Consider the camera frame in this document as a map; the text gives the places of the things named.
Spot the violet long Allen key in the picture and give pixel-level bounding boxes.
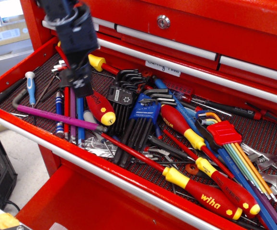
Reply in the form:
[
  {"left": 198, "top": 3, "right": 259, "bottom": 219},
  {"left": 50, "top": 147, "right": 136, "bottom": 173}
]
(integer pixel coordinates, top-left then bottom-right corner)
[{"left": 12, "top": 90, "right": 107, "bottom": 132}]

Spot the red yellow screwdriver front right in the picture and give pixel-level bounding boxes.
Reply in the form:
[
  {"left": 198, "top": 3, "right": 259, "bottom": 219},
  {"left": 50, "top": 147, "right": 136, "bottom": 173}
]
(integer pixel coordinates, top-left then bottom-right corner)
[{"left": 163, "top": 129, "right": 261, "bottom": 216}]

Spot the silver adjustable wrench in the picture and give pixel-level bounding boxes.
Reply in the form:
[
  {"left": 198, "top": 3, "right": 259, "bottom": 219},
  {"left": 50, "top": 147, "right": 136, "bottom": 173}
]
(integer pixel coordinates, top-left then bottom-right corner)
[{"left": 241, "top": 142, "right": 277, "bottom": 195}]

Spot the open red drawer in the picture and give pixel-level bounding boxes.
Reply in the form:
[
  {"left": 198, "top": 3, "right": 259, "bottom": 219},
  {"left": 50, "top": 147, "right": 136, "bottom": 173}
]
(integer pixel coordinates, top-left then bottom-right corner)
[{"left": 0, "top": 34, "right": 277, "bottom": 230}]

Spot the red yellow screwdriver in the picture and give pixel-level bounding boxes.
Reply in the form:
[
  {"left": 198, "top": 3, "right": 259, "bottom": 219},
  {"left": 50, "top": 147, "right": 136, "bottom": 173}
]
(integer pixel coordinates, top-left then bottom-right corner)
[
  {"left": 163, "top": 129, "right": 261, "bottom": 216},
  {"left": 55, "top": 46, "right": 116, "bottom": 127},
  {"left": 101, "top": 133, "right": 242, "bottom": 220},
  {"left": 55, "top": 41, "right": 119, "bottom": 75},
  {"left": 160, "top": 104, "right": 234, "bottom": 179}
]

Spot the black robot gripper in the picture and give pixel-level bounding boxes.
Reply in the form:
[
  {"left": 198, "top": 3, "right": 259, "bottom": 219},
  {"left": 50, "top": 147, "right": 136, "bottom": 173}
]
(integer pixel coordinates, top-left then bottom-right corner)
[{"left": 38, "top": 0, "right": 98, "bottom": 98}]

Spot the blue metal pen screwdriver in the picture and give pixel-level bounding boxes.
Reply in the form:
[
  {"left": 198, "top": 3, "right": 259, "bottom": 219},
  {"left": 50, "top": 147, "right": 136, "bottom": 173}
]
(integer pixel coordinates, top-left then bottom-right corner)
[{"left": 55, "top": 91, "right": 65, "bottom": 138}]

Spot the red tool chest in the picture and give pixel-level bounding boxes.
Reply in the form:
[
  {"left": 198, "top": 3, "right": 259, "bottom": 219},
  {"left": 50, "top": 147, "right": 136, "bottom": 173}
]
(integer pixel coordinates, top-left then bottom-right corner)
[{"left": 15, "top": 0, "right": 277, "bottom": 230}]

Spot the white cutting tools label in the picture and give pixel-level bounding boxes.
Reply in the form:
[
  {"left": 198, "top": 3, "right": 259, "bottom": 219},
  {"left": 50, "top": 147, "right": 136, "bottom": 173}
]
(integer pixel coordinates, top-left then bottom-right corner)
[{"left": 145, "top": 60, "right": 181, "bottom": 77}]

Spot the colored hex keys black holder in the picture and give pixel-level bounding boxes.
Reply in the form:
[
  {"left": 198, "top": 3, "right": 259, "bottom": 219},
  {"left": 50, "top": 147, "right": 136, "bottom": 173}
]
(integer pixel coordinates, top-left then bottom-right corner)
[{"left": 58, "top": 76, "right": 84, "bottom": 148}]

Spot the black pen tool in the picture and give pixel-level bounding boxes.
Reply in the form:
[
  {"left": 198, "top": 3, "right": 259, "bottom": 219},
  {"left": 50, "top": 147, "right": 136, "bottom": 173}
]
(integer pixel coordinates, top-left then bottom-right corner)
[{"left": 0, "top": 79, "right": 24, "bottom": 103}]

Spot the rainbow hex key set red holder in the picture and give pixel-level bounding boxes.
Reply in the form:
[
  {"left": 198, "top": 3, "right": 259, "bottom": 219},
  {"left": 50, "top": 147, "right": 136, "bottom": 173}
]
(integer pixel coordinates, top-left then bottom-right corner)
[{"left": 195, "top": 112, "right": 277, "bottom": 202}]

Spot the grey handled small screwdriver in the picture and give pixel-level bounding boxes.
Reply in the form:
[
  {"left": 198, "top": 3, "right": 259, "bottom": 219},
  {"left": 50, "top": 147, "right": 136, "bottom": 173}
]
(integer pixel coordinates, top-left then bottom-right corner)
[{"left": 82, "top": 109, "right": 115, "bottom": 159}]

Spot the long blue Allen key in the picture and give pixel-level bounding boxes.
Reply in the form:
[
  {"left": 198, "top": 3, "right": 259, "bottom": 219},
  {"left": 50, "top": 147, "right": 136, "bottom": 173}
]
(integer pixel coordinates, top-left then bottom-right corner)
[{"left": 152, "top": 76, "right": 277, "bottom": 230}]

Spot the red yellow screwdriver middle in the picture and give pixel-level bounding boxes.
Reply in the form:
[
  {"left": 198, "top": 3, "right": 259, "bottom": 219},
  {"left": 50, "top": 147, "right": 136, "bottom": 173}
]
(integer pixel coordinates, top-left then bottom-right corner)
[{"left": 160, "top": 104, "right": 234, "bottom": 179}]

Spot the black torx key set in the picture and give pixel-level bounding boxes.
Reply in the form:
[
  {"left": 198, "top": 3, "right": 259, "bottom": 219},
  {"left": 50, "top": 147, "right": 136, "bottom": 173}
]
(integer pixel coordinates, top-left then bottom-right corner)
[{"left": 107, "top": 69, "right": 146, "bottom": 134}]

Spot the black red precision screwdriver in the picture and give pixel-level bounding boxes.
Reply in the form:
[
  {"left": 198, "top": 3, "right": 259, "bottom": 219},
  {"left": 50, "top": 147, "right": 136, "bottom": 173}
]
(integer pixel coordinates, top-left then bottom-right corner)
[{"left": 171, "top": 90, "right": 262, "bottom": 120}]

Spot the blue holder hex key set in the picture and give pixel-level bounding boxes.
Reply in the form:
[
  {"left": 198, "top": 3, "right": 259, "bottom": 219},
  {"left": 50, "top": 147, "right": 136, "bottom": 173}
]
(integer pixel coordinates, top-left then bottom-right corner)
[{"left": 112, "top": 88, "right": 176, "bottom": 168}]

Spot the red yellow screwdriver centre left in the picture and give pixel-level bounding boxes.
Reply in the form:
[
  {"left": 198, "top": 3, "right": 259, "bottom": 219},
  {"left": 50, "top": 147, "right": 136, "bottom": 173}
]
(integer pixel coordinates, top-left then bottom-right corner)
[{"left": 55, "top": 46, "right": 116, "bottom": 127}]

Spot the small blue white screwdriver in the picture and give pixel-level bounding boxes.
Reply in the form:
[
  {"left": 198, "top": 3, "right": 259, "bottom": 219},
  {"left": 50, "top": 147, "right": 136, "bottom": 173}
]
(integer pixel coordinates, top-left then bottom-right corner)
[{"left": 24, "top": 71, "right": 37, "bottom": 125}]

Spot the red yellow screwdriver back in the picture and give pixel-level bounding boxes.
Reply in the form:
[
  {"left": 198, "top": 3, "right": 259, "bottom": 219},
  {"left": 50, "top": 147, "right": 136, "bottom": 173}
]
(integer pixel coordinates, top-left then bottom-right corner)
[{"left": 55, "top": 41, "right": 119, "bottom": 75}]

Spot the silver cabinet lock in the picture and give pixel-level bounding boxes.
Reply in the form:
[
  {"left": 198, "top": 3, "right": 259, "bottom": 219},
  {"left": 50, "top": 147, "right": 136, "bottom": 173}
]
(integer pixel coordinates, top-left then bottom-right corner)
[{"left": 157, "top": 15, "right": 171, "bottom": 29}]

